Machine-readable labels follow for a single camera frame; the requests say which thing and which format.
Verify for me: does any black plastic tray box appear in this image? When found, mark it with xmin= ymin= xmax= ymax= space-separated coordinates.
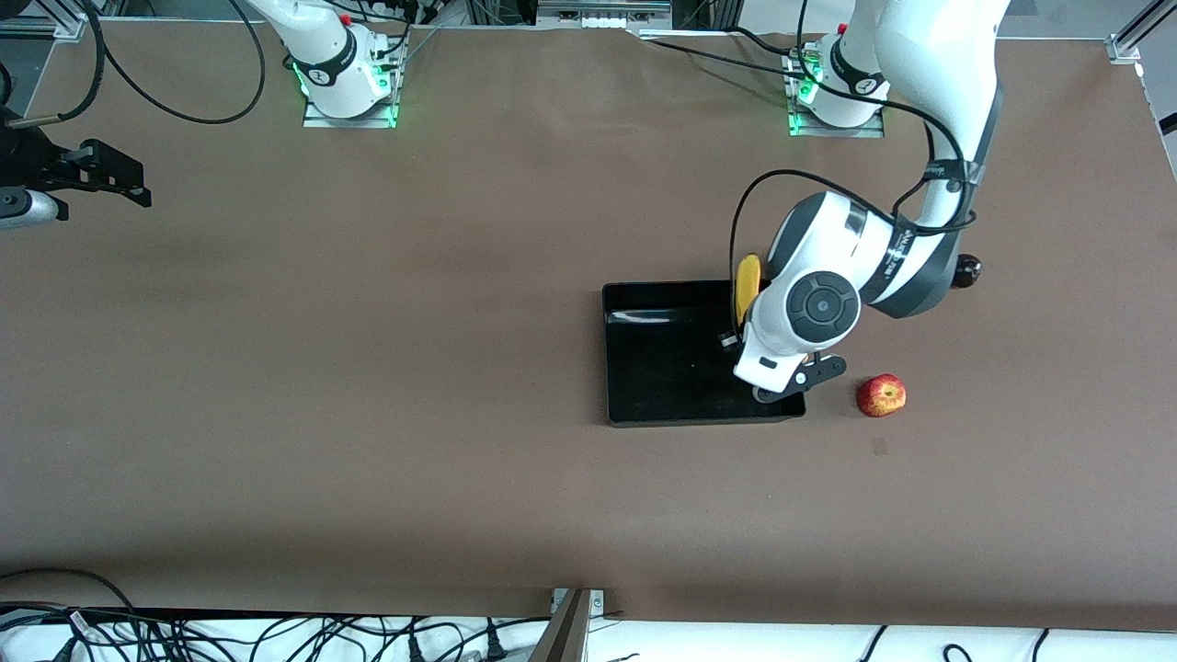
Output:
xmin=601 ymin=280 xmax=807 ymax=428

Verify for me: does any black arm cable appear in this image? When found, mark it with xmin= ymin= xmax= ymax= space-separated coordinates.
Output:
xmin=0 ymin=0 xmax=268 ymax=130
xmin=731 ymin=0 xmax=977 ymax=332

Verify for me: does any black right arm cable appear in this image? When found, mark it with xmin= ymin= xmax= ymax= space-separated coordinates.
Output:
xmin=0 ymin=0 xmax=268 ymax=130

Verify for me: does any aluminium frame profile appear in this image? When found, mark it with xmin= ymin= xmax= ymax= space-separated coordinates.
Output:
xmin=1108 ymin=0 xmax=1177 ymax=65
xmin=0 ymin=0 xmax=84 ymax=40

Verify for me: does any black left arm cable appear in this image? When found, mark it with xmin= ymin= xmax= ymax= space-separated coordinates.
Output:
xmin=731 ymin=0 xmax=977 ymax=332

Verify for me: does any grey looped floor cable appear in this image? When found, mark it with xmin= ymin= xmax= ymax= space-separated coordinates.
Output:
xmin=0 ymin=568 xmax=139 ymax=635

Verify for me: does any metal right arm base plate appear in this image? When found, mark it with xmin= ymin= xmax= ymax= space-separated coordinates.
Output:
xmin=303 ymin=55 xmax=398 ymax=128

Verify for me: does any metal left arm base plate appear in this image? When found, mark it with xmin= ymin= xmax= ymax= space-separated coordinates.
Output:
xmin=788 ymin=55 xmax=886 ymax=139

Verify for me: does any white power strip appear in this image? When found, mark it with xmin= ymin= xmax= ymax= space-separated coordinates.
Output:
xmin=538 ymin=0 xmax=672 ymax=29

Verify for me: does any red yellow apple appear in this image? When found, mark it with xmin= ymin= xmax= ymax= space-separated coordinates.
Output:
xmin=856 ymin=372 xmax=908 ymax=418

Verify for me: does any yellow banana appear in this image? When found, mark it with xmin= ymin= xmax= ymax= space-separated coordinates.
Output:
xmin=734 ymin=254 xmax=762 ymax=325

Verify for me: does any black table cable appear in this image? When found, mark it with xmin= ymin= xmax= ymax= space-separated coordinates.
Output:
xmin=634 ymin=26 xmax=810 ymax=82

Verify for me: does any grey slanted beam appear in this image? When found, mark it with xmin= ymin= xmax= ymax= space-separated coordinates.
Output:
xmin=529 ymin=588 xmax=591 ymax=662

